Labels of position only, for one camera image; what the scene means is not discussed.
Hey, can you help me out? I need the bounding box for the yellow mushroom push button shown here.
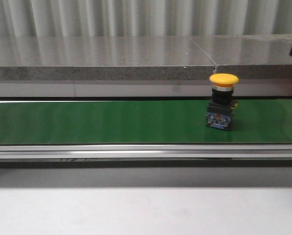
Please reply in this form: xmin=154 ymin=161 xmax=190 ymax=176
xmin=206 ymin=73 xmax=239 ymax=130

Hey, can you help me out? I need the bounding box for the grey granite countertop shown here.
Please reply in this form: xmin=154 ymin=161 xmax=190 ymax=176
xmin=0 ymin=34 xmax=292 ymax=98

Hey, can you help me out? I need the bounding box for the green conveyor belt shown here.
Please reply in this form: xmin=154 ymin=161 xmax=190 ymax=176
xmin=0 ymin=99 xmax=292 ymax=145

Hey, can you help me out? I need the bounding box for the grey pleated curtain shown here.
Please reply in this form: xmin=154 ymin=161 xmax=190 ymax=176
xmin=0 ymin=0 xmax=292 ymax=37

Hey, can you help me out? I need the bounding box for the aluminium conveyor frame rail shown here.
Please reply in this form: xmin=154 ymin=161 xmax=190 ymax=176
xmin=0 ymin=143 xmax=292 ymax=168

